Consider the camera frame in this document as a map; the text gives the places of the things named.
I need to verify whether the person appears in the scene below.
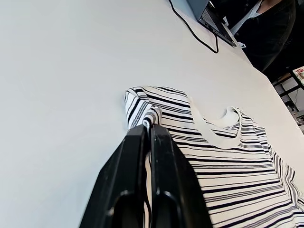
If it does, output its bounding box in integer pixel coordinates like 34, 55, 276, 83
227, 0, 296, 73

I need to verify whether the black white striped T-shirt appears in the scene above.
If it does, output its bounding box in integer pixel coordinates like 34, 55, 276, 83
123, 85, 304, 228

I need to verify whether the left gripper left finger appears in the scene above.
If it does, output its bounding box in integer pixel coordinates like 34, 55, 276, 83
78, 124, 148, 228

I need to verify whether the grey laptop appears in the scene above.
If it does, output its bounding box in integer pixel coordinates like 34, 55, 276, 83
170, 0, 238, 48

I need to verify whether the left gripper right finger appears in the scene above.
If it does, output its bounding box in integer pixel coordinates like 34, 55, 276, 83
150, 123, 213, 228

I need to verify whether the black cable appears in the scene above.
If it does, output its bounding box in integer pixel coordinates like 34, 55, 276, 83
168, 0, 219, 54

